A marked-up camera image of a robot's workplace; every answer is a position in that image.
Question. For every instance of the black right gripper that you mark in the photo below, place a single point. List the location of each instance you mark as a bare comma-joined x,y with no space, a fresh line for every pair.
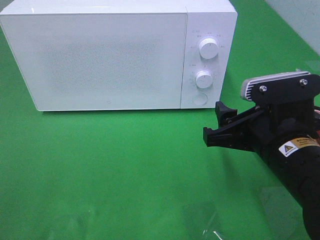
284,131

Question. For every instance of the round door release button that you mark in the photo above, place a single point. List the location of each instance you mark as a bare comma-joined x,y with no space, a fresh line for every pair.
200,99

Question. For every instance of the burger with lettuce and tomato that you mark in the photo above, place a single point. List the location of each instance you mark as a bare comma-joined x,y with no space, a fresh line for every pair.
317,119

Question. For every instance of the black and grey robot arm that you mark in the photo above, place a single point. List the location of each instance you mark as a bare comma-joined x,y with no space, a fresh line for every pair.
302,180

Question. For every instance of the lower white microwave knob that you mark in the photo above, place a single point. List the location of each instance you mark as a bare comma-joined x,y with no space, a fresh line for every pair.
204,79

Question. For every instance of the white microwave knob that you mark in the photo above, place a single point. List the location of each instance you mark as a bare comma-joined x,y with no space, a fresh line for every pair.
204,79
208,48

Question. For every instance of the upper white microwave knob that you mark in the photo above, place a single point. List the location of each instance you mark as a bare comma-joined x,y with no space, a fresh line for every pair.
208,48

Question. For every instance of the white microwave oven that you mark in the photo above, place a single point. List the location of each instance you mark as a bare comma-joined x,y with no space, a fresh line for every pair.
204,19

